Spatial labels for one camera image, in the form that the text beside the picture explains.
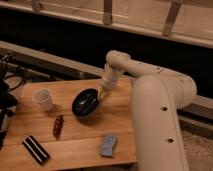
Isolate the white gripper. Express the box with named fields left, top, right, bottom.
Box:
left=98, top=63, right=124, bottom=102

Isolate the black ceramic bowl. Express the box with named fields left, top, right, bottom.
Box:
left=72, top=88, right=99, bottom=118

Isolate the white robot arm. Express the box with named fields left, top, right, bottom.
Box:
left=100, top=50, right=197, bottom=171

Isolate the blue sponge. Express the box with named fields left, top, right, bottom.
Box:
left=100, top=134, right=117, bottom=157

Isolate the red pocket knife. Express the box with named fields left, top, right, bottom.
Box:
left=53, top=115, right=63, bottom=139

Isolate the translucent plastic cup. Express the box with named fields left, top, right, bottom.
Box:
left=33, top=89, right=53, bottom=112

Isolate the black white striped block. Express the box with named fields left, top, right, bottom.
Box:
left=22, top=135, right=50, bottom=165

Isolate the metal window frame rail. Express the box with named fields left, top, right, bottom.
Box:
left=0, top=0, right=213, bottom=49

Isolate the black equipment with cables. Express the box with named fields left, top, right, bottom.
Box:
left=0, top=55, right=18, bottom=149

